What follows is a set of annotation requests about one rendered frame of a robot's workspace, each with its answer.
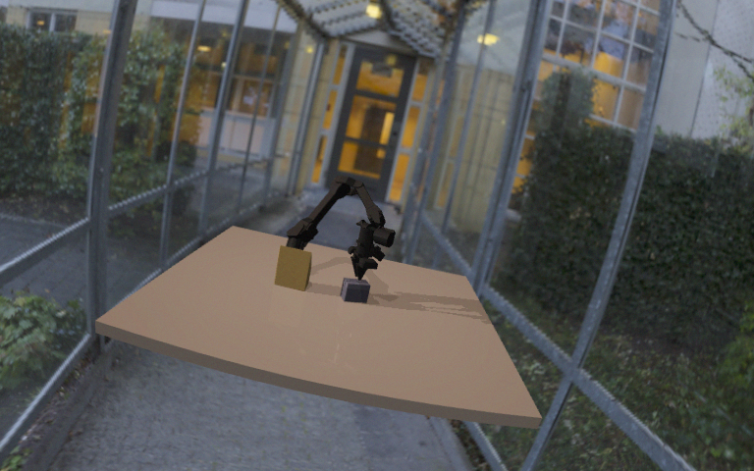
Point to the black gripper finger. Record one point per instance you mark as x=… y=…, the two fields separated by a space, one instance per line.
x=354 y=261
x=360 y=271

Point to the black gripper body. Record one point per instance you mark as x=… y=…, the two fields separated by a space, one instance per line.
x=361 y=251

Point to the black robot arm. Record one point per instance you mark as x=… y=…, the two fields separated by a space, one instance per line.
x=305 y=230

